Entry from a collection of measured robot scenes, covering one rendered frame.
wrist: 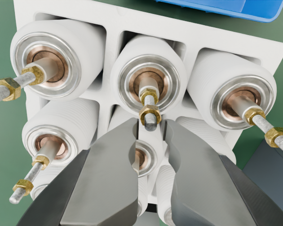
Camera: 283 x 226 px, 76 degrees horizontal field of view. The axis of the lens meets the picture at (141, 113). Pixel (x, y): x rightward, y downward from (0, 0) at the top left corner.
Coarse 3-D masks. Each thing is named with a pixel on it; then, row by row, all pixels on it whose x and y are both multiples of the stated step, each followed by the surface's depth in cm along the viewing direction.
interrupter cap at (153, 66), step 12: (132, 60) 20; (144, 60) 20; (156, 60) 20; (120, 72) 21; (132, 72) 21; (144, 72) 21; (156, 72) 21; (168, 72) 21; (120, 84) 22; (132, 84) 22; (168, 84) 22; (180, 84) 21; (120, 96) 22; (132, 96) 22; (168, 96) 22; (132, 108) 23
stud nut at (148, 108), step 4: (148, 104) 15; (144, 108) 15; (148, 108) 15; (152, 108) 15; (156, 108) 15; (140, 112) 15; (144, 112) 15; (148, 112) 15; (152, 112) 15; (156, 112) 15; (140, 116) 15; (144, 116) 15; (156, 116) 15; (160, 116) 15; (160, 120) 15
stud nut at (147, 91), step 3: (144, 90) 19; (147, 90) 18; (150, 90) 18; (153, 90) 18; (141, 93) 19; (144, 93) 18; (147, 93) 18; (150, 93) 18; (153, 93) 18; (156, 93) 19; (141, 96) 18; (144, 96) 18; (153, 96) 18; (156, 96) 18; (141, 99) 18; (144, 99) 18; (156, 99) 18; (141, 102) 19; (156, 102) 18
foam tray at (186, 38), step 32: (32, 0) 24; (64, 0) 24; (128, 32) 36; (160, 32) 26; (192, 32) 26; (224, 32) 25; (192, 64) 28; (256, 64) 29; (32, 96) 31; (96, 96) 30; (160, 128) 36
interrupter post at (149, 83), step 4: (144, 80) 21; (148, 80) 20; (152, 80) 21; (140, 84) 21; (144, 84) 19; (148, 84) 19; (152, 84) 19; (156, 84) 20; (140, 88) 20; (144, 88) 19; (148, 88) 19; (152, 88) 19; (156, 88) 19; (140, 92) 19; (156, 92) 19
